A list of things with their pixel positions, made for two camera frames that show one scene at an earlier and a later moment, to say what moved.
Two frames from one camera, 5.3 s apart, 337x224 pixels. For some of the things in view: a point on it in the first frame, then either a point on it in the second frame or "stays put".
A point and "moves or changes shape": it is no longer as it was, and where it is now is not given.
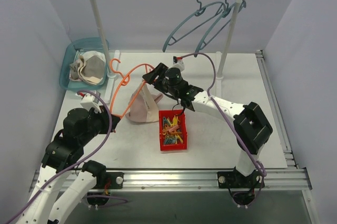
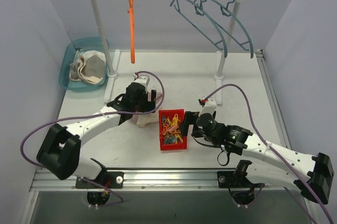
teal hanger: [197, 12] → [198, 7]
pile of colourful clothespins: [170, 131] stays put
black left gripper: [106, 121] → [151, 99]
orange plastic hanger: [146, 64] → [130, 2]
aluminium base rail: [274, 180] stays put
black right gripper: [159, 77] → [188, 123]
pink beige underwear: [144, 108] moves or changes shape
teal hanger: [243, 5] → [218, 24]
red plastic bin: [172, 130] stays put
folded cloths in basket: [90, 68] stays put
